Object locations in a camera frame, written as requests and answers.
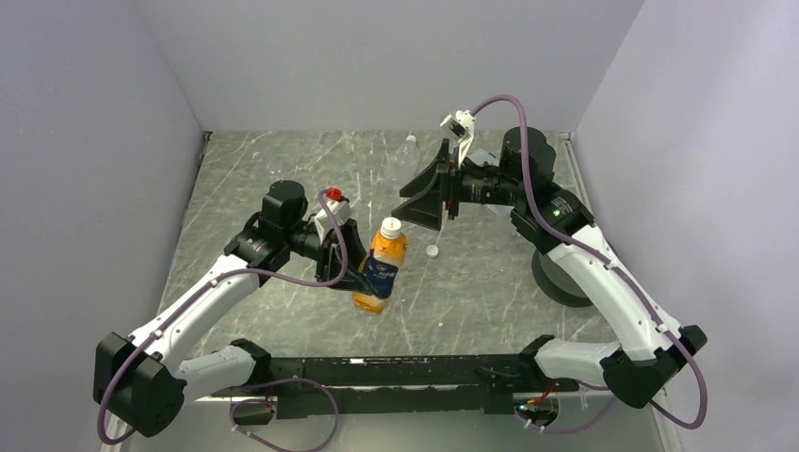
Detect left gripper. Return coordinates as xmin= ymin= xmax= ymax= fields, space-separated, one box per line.
xmin=285 ymin=218 xmax=380 ymax=295

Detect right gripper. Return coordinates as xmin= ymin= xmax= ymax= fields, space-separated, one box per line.
xmin=391 ymin=139 xmax=525 ymax=231

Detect short clear plastic bottle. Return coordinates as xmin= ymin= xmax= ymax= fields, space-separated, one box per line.
xmin=384 ymin=135 xmax=419 ymax=190

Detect orange juice bottle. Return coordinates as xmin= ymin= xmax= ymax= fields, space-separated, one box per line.
xmin=353 ymin=228 xmax=408 ymax=314

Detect white cap with logo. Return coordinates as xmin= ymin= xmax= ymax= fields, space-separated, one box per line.
xmin=380 ymin=217 xmax=402 ymax=240

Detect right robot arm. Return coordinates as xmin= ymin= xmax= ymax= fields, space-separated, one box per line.
xmin=394 ymin=127 xmax=709 ymax=411

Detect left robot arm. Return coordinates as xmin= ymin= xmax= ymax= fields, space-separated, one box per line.
xmin=92 ymin=180 xmax=374 ymax=445

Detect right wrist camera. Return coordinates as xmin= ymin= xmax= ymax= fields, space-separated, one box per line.
xmin=440 ymin=109 xmax=475 ymax=168

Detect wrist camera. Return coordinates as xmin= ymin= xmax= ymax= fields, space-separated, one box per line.
xmin=313 ymin=186 xmax=351 ymax=242
xmin=440 ymin=109 xmax=475 ymax=168

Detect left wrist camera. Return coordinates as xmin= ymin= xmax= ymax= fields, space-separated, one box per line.
xmin=313 ymin=186 xmax=351 ymax=242

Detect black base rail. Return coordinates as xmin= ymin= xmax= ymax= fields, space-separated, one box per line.
xmin=215 ymin=354 xmax=579 ymax=420

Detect aluminium frame rail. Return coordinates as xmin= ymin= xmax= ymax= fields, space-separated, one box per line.
xmin=99 ymin=132 xmax=681 ymax=452

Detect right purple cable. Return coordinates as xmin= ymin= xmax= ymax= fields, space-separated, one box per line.
xmin=471 ymin=94 xmax=709 ymax=436

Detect purple cable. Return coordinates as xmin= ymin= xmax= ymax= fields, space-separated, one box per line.
xmin=471 ymin=94 xmax=709 ymax=436
xmin=96 ymin=189 xmax=351 ymax=445

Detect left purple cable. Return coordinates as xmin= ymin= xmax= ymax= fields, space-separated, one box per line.
xmin=96 ymin=189 xmax=351 ymax=445

